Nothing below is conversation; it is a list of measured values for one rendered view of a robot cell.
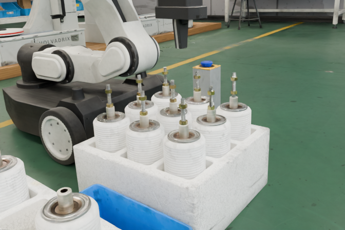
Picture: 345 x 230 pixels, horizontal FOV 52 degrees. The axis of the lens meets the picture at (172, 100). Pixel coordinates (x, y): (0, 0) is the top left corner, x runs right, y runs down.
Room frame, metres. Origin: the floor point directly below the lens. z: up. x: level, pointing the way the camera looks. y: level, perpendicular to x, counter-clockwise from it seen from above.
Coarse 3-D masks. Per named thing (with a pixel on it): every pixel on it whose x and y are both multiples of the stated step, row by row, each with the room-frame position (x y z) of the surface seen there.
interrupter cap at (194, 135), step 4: (172, 132) 0.75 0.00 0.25; (176, 132) 0.75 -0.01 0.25; (192, 132) 0.75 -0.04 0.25; (196, 132) 0.74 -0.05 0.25; (168, 136) 0.73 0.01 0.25; (172, 136) 0.73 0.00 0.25; (176, 136) 0.74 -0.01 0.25; (192, 136) 0.73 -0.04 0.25; (196, 136) 0.72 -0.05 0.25; (200, 136) 0.72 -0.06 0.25; (172, 140) 0.71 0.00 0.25; (176, 140) 0.71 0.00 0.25; (180, 140) 0.71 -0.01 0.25; (184, 140) 0.70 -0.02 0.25; (188, 140) 0.70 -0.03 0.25; (192, 140) 0.70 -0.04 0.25; (196, 140) 0.70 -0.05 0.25
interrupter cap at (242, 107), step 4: (224, 104) 0.94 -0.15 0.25; (228, 104) 0.94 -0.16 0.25; (240, 104) 0.93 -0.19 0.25; (244, 104) 0.93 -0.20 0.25; (220, 108) 0.91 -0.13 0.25; (224, 108) 0.90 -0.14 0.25; (228, 108) 0.90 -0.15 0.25; (232, 108) 0.91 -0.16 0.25; (236, 108) 0.91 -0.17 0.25; (240, 108) 0.90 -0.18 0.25; (244, 108) 0.89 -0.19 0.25
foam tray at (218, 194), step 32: (256, 128) 0.93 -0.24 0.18; (96, 160) 0.81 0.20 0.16; (128, 160) 0.77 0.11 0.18; (160, 160) 0.76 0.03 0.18; (224, 160) 0.75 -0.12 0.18; (256, 160) 0.86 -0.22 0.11; (128, 192) 0.74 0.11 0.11; (160, 192) 0.68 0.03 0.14; (192, 192) 0.63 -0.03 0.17; (224, 192) 0.72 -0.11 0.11; (256, 192) 0.87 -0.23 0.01; (192, 224) 0.63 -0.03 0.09; (224, 224) 0.72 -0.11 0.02
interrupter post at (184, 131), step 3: (180, 126) 0.72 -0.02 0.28; (183, 126) 0.72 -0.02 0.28; (186, 126) 0.72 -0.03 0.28; (180, 129) 0.72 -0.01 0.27; (183, 129) 0.72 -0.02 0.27; (186, 129) 0.72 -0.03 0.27; (180, 132) 0.72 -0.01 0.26; (183, 132) 0.72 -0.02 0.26; (186, 132) 0.72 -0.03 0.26; (180, 135) 0.72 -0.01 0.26; (183, 135) 0.72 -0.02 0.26; (186, 135) 0.72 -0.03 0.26; (183, 138) 0.72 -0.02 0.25
